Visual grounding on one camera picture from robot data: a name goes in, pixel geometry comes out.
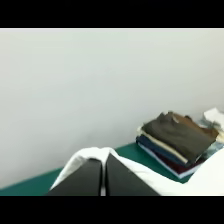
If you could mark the white garment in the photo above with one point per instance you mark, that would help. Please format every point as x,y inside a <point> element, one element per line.
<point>206,176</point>

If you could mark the navy blue garment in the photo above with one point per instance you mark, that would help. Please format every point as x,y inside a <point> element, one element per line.
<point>160,150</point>

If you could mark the dark grey garment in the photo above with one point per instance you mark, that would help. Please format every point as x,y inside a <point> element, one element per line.
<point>178,133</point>

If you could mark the light blue garment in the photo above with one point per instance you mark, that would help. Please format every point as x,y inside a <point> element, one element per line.
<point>173,171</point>

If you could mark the cream garment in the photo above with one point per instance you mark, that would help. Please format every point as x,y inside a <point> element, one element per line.
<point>160,143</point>

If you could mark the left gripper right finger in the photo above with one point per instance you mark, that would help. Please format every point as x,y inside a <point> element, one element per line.
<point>125,181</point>

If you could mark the maroon garment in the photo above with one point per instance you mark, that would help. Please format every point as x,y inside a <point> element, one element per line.
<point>176,166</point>

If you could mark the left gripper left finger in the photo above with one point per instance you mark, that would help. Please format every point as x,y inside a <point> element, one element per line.
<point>83,181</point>

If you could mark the brown garment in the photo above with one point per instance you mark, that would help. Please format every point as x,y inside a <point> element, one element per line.
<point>196,125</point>

